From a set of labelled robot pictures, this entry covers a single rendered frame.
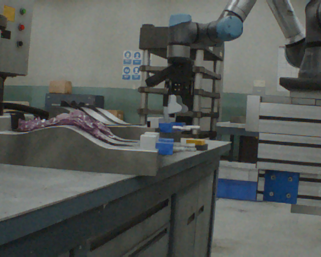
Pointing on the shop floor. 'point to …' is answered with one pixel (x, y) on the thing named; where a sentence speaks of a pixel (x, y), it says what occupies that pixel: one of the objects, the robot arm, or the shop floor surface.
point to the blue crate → (236, 189)
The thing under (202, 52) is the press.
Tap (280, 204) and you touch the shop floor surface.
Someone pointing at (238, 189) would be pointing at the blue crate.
